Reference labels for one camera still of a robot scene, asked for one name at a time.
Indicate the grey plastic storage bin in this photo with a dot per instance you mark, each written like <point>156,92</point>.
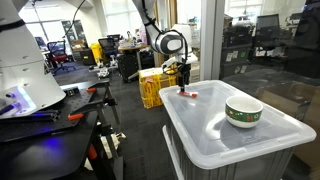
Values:
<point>206,171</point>

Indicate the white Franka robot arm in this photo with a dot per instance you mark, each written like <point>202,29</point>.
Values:
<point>20,66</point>

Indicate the white bowl with green band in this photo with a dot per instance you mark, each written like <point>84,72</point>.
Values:
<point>243,116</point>

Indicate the black table frame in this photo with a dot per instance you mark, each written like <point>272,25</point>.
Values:
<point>50,156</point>

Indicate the black drawer cabinet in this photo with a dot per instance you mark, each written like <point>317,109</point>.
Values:
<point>127,66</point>

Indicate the white window frame post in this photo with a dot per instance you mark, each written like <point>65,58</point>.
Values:
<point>212,40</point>

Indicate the red and black office chair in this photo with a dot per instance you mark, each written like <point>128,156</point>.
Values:
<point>58,55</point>

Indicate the wooden door frame post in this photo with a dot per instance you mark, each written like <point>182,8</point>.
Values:
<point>172,13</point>
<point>158,60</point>

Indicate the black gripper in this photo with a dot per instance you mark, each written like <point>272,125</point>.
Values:
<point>184,74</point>

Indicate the small white wheeled device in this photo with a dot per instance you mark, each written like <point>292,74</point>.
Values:
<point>103,71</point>

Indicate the black computer monitor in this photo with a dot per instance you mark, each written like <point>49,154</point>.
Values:
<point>267,24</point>

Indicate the black perforated breadboard plate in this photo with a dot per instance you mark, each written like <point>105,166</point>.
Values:
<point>40,126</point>

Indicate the orange marker with white cap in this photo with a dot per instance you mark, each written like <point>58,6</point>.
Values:
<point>189,94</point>

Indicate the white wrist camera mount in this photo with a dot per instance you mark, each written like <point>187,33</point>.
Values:
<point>190,59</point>

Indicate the brown cardboard box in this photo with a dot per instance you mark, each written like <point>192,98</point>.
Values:
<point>196,53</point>

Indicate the small black connector block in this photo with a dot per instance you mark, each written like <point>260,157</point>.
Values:
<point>71,91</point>

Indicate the round wooden office table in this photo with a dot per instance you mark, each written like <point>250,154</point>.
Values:
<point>133,48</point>

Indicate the cardboard box with white label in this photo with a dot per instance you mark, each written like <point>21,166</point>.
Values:
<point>195,74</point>

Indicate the black mesh office chair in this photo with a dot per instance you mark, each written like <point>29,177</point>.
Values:
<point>108,46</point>

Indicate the white plastic bracket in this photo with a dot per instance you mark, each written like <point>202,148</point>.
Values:
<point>115,140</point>

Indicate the translucent plastic storage bin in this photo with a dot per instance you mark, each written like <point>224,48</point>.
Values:
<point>200,133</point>

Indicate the yellow waste bin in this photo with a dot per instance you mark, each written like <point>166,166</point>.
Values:
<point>96,52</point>

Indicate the black shelf with labelled bins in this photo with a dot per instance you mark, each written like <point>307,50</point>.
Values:
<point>235,60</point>

